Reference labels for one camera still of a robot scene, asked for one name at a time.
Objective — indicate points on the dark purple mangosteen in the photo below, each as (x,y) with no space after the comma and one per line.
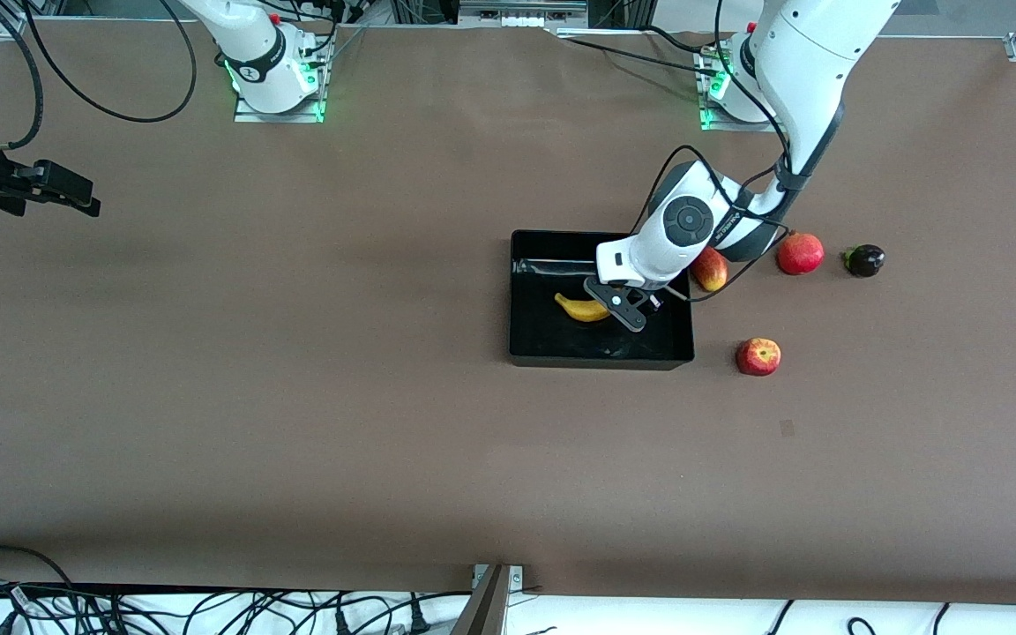
(866,261)

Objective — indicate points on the white power strip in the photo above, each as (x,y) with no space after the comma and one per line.
(521,13)

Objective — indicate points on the red yellow apple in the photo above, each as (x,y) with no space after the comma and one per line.
(758,357)

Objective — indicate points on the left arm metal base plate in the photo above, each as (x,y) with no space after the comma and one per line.
(711,123)

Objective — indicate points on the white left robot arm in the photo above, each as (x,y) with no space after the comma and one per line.
(817,53)

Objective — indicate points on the metal corner bracket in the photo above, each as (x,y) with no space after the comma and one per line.
(516,578)

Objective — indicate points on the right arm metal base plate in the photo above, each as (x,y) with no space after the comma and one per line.
(248,116)

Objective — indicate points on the red yellow mango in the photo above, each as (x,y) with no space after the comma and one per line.
(711,273)

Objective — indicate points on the red pomegranate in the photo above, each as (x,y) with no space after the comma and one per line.
(801,254)

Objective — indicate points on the black plastic box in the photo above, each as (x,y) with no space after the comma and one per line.
(561,348)

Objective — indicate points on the aluminium post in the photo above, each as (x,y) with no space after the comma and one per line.
(486,608)

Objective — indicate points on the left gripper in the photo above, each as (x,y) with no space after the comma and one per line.
(652,298)

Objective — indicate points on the yellow banana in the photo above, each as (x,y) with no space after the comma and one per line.
(580,309)

